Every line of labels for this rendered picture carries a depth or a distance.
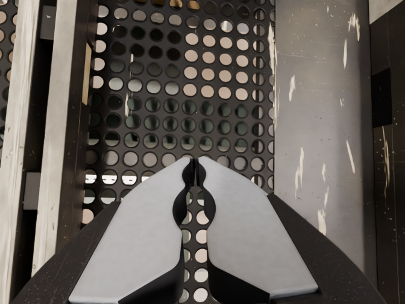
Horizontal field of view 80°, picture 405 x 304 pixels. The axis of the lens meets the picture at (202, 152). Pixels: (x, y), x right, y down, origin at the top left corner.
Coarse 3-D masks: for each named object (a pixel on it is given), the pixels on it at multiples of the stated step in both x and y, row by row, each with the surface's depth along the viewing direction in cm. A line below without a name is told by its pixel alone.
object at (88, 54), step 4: (88, 48) 32; (88, 52) 32; (88, 56) 32; (88, 60) 32; (88, 64) 32; (84, 68) 31; (88, 68) 32; (84, 72) 31; (88, 72) 32; (84, 76) 31; (88, 76) 32; (84, 80) 31; (88, 80) 33; (84, 84) 31; (88, 84) 33; (84, 88) 31; (88, 88) 33; (84, 92) 31; (84, 96) 32; (84, 100) 32
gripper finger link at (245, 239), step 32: (224, 192) 10; (256, 192) 10; (224, 224) 8; (256, 224) 8; (224, 256) 7; (256, 256) 7; (288, 256) 7; (224, 288) 7; (256, 288) 6; (288, 288) 6
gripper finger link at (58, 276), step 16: (112, 208) 9; (96, 224) 8; (80, 240) 8; (96, 240) 8; (64, 256) 7; (80, 256) 7; (48, 272) 7; (64, 272) 7; (80, 272) 7; (32, 288) 6; (48, 288) 6; (64, 288) 6
